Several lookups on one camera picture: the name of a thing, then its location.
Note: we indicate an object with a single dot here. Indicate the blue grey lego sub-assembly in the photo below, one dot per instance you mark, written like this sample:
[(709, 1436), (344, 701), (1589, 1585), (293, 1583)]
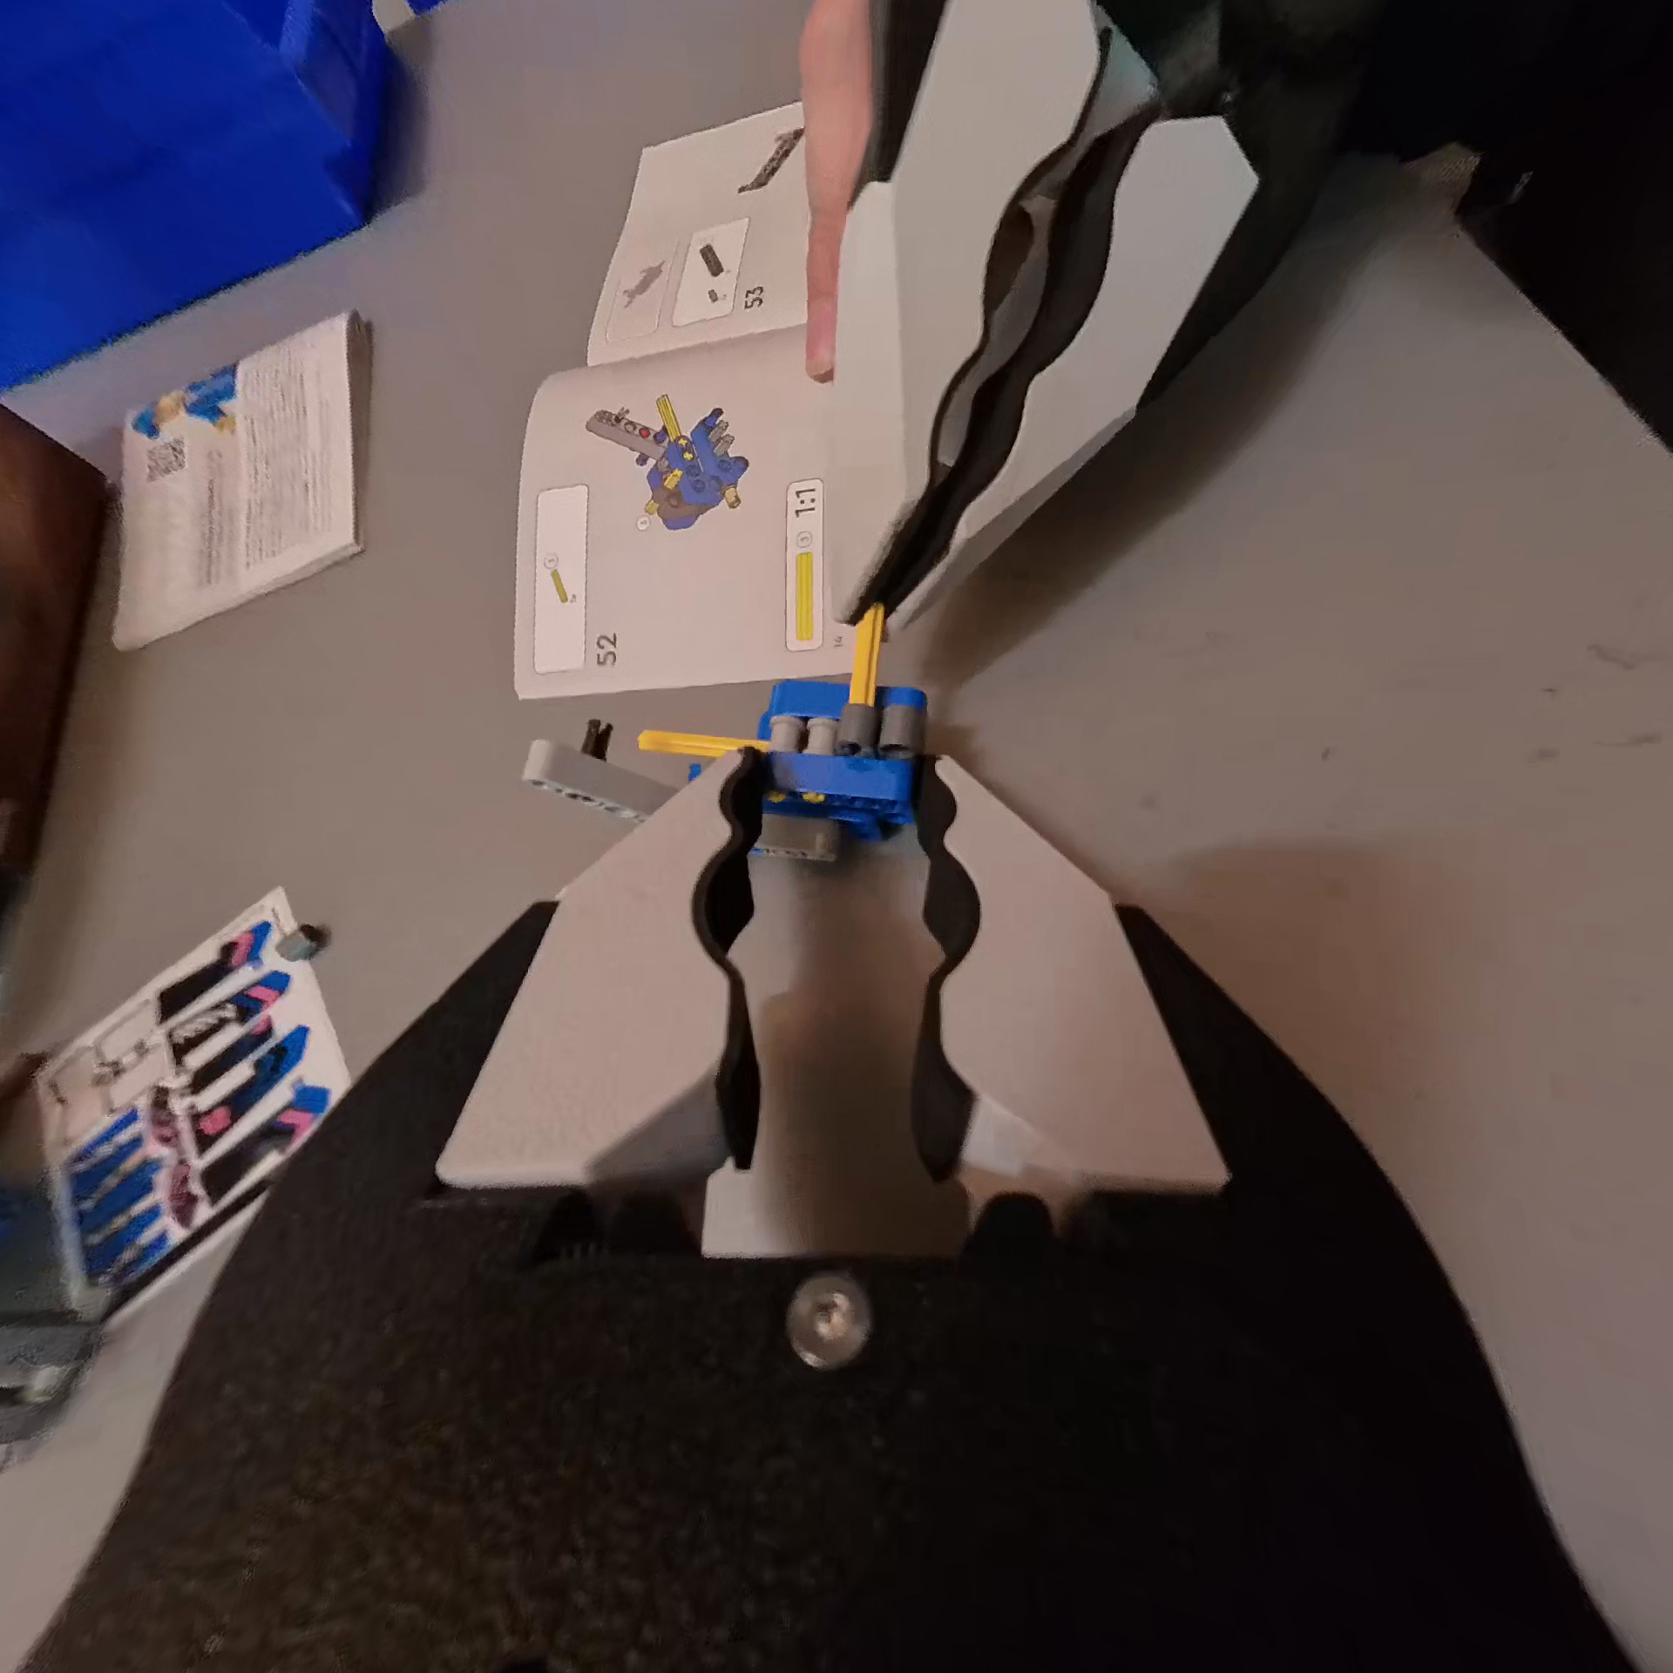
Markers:
[(848, 771)]

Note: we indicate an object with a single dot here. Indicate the partly built lego car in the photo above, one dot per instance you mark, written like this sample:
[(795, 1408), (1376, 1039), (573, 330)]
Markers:
[(38, 1306)]

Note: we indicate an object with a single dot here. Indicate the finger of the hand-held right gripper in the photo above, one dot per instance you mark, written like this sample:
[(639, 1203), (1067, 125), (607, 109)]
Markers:
[(1163, 261), (914, 301)]

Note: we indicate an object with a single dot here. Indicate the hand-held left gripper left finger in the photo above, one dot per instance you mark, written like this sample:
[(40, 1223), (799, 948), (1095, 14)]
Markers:
[(587, 1045)]

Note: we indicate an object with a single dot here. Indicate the lego instruction booklet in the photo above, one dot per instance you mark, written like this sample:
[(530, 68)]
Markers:
[(613, 561)]

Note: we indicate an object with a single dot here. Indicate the short yellow lego axle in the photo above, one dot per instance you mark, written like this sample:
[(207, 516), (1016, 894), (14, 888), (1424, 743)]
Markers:
[(866, 659)]

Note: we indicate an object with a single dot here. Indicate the feedback leaflet with minifigure print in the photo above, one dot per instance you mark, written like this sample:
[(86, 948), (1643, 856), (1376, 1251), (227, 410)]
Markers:
[(247, 496)]

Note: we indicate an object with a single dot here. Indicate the person's right hand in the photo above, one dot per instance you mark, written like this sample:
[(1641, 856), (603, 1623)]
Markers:
[(830, 129)]

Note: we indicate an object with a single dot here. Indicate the small dark lego pin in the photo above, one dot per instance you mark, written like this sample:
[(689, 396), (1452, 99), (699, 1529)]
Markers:
[(303, 940)]

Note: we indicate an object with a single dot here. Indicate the blue plastic bin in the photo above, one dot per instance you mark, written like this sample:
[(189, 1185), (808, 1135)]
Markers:
[(169, 169)]

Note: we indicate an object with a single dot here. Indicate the lego set box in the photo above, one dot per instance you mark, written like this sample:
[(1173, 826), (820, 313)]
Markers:
[(46, 587)]

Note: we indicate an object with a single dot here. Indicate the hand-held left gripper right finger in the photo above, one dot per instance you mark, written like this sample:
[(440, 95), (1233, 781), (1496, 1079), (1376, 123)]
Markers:
[(1083, 1045)]

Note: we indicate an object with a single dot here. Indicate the lego sticker sheet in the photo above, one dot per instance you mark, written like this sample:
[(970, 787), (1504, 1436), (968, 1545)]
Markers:
[(195, 1111)]

